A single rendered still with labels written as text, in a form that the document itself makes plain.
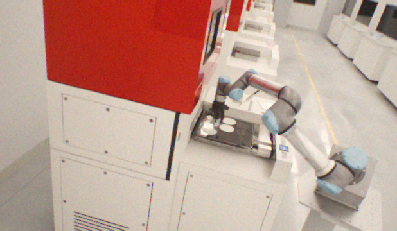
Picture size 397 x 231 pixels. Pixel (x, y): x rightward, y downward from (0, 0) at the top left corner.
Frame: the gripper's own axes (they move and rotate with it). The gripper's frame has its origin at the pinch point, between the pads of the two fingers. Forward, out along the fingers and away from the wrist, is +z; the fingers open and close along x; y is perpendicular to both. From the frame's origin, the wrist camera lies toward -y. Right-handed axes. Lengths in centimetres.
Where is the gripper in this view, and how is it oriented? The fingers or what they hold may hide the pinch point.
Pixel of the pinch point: (215, 126)
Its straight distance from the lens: 205.6
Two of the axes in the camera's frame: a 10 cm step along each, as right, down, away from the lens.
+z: -1.6, 8.8, 4.4
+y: -6.2, 2.6, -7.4
